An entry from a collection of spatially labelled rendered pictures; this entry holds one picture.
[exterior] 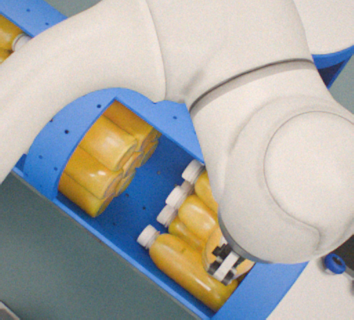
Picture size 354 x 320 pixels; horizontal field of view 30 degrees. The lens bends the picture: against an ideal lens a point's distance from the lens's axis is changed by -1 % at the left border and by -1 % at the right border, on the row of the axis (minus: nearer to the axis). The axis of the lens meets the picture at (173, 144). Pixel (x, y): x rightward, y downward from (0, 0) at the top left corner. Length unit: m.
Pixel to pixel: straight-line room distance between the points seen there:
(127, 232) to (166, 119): 0.28
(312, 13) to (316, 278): 0.53
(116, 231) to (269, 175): 0.88
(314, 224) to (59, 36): 0.22
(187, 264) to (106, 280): 1.10
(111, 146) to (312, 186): 0.74
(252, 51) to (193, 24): 0.04
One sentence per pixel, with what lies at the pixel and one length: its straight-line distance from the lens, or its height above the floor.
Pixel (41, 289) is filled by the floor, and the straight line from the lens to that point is 2.29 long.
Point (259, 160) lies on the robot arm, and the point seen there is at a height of 1.87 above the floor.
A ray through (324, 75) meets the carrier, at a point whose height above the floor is 0.55.
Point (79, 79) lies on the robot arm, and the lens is 0.48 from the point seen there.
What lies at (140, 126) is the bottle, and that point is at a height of 1.15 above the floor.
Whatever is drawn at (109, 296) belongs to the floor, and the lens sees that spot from 2.26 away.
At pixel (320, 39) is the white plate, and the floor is 1.04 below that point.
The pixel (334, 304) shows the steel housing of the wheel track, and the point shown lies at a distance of 1.37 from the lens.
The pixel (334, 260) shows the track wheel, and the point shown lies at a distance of 1.33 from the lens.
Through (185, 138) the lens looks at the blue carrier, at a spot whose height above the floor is 1.22.
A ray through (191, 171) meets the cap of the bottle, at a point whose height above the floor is 1.13.
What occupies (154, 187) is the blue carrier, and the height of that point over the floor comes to 0.96.
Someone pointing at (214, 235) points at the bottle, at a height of 1.40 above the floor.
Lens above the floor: 2.26
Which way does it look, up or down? 75 degrees down
